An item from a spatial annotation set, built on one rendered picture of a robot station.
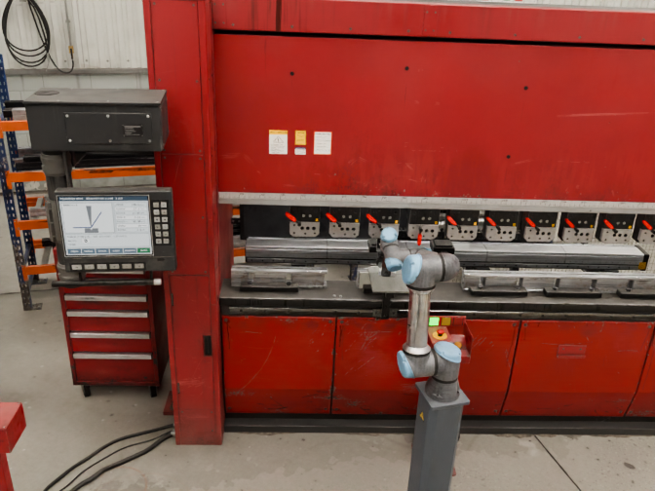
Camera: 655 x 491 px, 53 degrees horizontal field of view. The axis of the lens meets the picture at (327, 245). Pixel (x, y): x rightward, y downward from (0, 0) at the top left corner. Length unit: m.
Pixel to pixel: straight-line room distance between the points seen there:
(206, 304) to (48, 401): 1.40
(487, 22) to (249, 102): 1.12
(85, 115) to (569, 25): 2.09
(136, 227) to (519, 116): 1.81
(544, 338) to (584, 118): 1.16
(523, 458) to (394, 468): 0.73
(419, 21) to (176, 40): 1.05
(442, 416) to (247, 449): 1.27
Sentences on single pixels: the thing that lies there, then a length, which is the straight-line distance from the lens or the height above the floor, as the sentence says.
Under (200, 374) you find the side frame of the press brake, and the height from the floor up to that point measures 0.47.
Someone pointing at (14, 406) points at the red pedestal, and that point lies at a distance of 2.94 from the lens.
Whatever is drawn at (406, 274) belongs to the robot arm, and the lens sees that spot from 2.58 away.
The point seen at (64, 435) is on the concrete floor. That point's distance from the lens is 4.01.
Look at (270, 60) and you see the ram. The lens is 3.04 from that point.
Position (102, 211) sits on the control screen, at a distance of 2.75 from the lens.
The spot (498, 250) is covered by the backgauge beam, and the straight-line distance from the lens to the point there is 3.80.
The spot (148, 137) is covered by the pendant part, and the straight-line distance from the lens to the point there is 2.64.
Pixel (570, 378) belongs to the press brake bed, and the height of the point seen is 0.40.
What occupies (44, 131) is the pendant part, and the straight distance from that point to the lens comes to 2.72.
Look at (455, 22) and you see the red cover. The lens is 3.07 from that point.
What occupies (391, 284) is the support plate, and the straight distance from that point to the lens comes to 3.24.
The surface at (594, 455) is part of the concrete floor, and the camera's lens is 4.07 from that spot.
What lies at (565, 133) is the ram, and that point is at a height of 1.74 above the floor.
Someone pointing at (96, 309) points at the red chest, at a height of 0.64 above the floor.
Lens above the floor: 2.51
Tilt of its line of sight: 25 degrees down
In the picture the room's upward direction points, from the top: 2 degrees clockwise
